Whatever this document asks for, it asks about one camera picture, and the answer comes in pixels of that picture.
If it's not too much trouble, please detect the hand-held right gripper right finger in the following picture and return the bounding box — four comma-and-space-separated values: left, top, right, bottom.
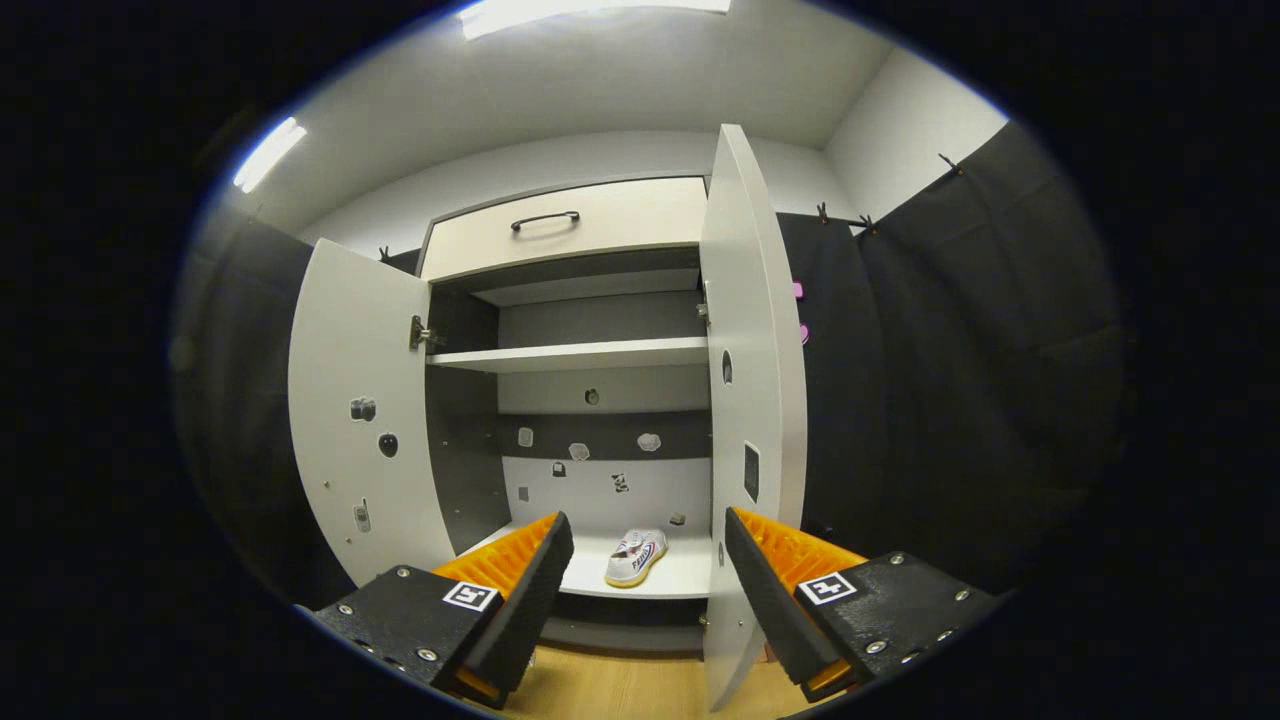
724, 506, 1004, 703

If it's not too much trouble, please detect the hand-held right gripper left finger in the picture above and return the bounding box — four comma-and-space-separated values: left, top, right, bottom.
313, 512, 577, 711

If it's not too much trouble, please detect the white sneaker shoe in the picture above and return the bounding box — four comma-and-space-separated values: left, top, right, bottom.
604, 529, 669, 589

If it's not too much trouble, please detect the white cabinet door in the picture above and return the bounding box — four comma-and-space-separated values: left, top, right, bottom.
288, 238, 457, 589
698, 124, 809, 713

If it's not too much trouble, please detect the white shoe cabinet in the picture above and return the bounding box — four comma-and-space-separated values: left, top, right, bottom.
288, 124, 809, 713

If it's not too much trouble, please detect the white cabinet shelf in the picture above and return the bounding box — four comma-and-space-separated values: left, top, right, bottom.
427, 337, 711, 374

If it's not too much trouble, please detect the cream drawer front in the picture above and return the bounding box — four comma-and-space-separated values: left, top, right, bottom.
420, 177, 709, 283

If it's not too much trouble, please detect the small ceiling light panel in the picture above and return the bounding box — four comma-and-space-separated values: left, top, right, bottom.
232, 117, 308, 194

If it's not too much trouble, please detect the large ceiling light panel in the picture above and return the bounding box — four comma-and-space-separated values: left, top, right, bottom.
458, 0, 733, 41

